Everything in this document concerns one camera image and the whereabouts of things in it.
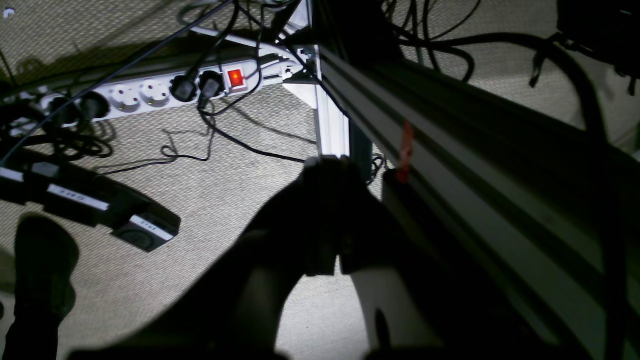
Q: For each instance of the black shoe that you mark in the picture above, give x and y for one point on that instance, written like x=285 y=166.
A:
x=45 y=258

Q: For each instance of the aluminium table frame profile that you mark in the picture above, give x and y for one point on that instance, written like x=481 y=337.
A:
x=550 y=210

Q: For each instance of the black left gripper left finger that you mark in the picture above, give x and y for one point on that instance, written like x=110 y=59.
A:
x=235 y=308

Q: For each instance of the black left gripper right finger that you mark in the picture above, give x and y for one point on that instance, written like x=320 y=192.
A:
x=424 y=296

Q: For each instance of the white power strip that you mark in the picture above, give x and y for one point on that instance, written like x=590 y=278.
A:
x=147 y=86

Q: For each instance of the black power adapter bricks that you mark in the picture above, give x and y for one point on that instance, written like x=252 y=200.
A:
x=83 y=196

